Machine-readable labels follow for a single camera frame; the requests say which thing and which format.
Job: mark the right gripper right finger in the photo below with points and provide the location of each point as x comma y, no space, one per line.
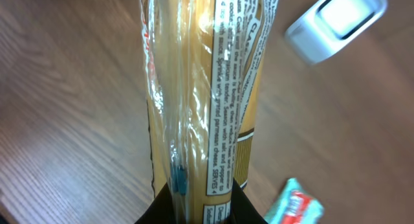
242,210

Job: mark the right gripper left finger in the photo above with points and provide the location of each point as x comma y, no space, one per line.
160,211

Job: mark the teal wet wipes pack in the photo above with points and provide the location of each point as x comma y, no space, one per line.
312,215

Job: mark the thin red snack stick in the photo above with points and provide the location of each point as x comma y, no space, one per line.
298,204

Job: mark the red cracker sleeve package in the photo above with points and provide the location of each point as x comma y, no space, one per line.
203,61

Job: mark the white barcode scanner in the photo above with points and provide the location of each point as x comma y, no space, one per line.
330,25

